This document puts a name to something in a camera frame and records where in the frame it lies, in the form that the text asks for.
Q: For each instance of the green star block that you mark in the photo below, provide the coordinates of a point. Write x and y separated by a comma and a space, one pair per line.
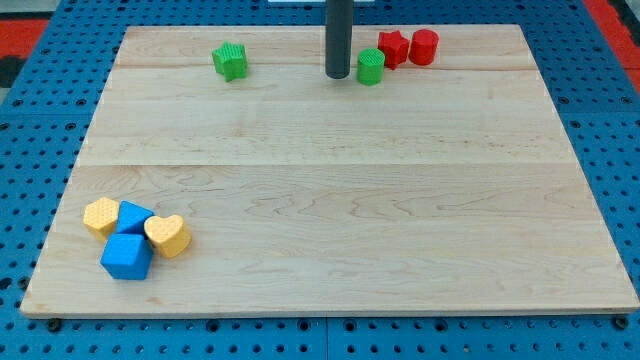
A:
230, 61

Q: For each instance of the red star block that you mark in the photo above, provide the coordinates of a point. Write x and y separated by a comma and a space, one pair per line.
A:
395, 48

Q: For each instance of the light wooden board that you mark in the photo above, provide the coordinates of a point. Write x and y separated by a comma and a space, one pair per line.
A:
446, 190

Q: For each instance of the green cylinder block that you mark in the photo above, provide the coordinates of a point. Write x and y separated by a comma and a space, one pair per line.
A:
370, 66

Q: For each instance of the yellow heart block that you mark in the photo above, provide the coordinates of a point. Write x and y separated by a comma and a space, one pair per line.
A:
170, 236

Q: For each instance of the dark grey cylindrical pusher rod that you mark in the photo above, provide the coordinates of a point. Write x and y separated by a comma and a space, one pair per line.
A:
338, 36

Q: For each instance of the red cylinder block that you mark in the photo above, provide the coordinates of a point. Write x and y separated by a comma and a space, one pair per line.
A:
423, 48

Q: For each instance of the blue triangular block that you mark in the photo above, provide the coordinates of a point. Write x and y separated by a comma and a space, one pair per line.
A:
131, 218

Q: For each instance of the blue cube block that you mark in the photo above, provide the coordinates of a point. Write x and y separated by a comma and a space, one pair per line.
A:
126, 257

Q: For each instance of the yellow hexagon block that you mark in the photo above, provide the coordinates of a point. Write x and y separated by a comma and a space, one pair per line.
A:
100, 218

